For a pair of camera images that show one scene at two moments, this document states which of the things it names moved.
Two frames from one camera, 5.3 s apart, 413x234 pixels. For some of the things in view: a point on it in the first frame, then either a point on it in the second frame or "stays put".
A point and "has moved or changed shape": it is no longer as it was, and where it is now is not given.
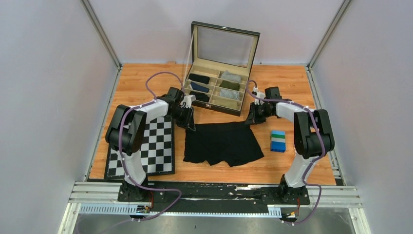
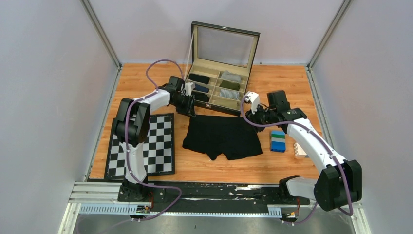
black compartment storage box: [222, 57] stays put
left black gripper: [187, 121] to [189, 109]
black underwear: [234, 143] has moved or changed shape
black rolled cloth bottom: [199, 96] stays put
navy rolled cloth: [196, 87] stays put
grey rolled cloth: [227, 75] stays put
